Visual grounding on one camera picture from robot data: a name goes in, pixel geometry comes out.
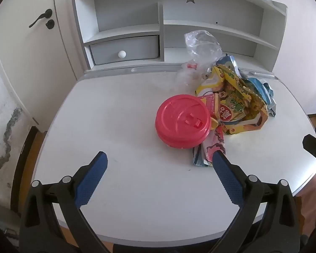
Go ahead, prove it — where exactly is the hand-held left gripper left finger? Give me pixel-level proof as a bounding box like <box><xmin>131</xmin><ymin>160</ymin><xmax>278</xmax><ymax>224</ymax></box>
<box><xmin>19</xmin><ymin>151</ymin><xmax>114</xmax><ymax>253</ymax></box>

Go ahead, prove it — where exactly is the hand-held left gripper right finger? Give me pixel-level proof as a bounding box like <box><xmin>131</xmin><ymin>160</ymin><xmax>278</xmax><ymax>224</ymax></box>
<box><xmin>208</xmin><ymin>151</ymin><xmax>301</xmax><ymax>253</ymax></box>

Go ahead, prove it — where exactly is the pink white snack wrapper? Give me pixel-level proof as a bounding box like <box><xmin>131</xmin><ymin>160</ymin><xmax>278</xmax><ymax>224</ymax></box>
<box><xmin>192</xmin><ymin>126</ymin><xmax>227</xmax><ymax>167</ymax></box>

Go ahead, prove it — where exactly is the red plastic lid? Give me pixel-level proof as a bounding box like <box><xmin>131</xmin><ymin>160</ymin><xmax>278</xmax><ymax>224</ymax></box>
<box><xmin>155</xmin><ymin>94</ymin><xmax>211</xmax><ymax>148</ymax></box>

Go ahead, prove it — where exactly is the small orange snack packet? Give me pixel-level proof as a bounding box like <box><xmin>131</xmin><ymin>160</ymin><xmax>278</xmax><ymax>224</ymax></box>
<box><xmin>200</xmin><ymin>93</ymin><xmax>220</xmax><ymax>117</ymax></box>

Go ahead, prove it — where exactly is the large yellow snack bag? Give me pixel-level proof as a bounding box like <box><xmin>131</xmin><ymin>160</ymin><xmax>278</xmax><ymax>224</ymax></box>
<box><xmin>195</xmin><ymin>65</ymin><xmax>269</xmax><ymax>135</ymax></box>

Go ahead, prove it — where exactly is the silver blue snack wrapper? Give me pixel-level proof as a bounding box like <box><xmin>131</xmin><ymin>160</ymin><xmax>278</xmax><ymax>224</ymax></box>
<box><xmin>216</xmin><ymin>55</ymin><xmax>241</xmax><ymax>77</ymax></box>

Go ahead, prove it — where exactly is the small clear red-label wrapper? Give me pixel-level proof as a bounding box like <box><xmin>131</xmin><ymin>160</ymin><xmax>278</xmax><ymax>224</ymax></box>
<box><xmin>176</xmin><ymin>61</ymin><xmax>202</xmax><ymax>85</ymax></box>

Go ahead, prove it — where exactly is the clear plastic bag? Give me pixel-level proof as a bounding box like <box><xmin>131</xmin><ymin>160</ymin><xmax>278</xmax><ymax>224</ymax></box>
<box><xmin>184</xmin><ymin>30</ymin><xmax>223</xmax><ymax>67</ymax></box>

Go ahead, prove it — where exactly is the pink cloth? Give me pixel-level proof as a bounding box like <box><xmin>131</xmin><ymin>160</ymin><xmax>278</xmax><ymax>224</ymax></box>
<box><xmin>296</xmin><ymin>168</ymin><xmax>316</xmax><ymax>236</ymax></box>

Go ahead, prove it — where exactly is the white door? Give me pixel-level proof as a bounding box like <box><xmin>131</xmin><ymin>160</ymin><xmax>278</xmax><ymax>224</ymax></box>
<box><xmin>0</xmin><ymin>0</ymin><xmax>79</xmax><ymax>133</ymax></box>

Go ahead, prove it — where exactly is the grey hutch drawer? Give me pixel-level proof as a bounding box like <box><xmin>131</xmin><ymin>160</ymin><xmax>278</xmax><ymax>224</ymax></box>
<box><xmin>90</xmin><ymin>35</ymin><xmax>160</xmax><ymax>65</ymax></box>

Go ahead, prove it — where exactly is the white desk hutch shelf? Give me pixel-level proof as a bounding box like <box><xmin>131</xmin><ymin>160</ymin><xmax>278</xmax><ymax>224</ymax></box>
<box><xmin>70</xmin><ymin>0</ymin><xmax>289</xmax><ymax>73</ymax></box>

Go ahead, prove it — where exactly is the black door handle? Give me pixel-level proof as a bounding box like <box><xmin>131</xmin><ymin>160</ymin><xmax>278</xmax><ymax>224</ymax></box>
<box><xmin>29</xmin><ymin>9</ymin><xmax>53</xmax><ymax>28</ymax></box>

